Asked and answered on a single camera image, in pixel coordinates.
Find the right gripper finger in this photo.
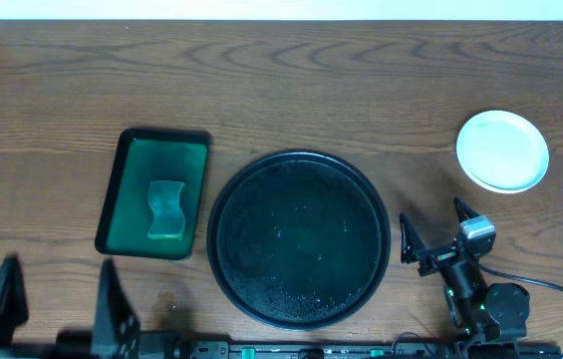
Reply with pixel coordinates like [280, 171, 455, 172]
[399, 213, 426, 264]
[453, 197, 479, 222]

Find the mint plate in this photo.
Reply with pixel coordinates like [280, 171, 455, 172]
[455, 110, 550, 194]

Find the green scouring sponge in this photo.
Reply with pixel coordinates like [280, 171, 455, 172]
[147, 180, 185, 240]

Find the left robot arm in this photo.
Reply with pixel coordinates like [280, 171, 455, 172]
[0, 255, 185, 359]

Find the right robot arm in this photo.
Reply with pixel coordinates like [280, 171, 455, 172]
[399, 198, 530, 343]

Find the round black serving tray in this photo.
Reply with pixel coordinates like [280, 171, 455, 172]
[206, 151, 391, 331]

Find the black rectangular water tray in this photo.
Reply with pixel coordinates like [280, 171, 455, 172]
[95, 128, 211, 260]

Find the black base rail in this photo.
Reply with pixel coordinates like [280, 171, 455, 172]
[169, 341, 562, 359]

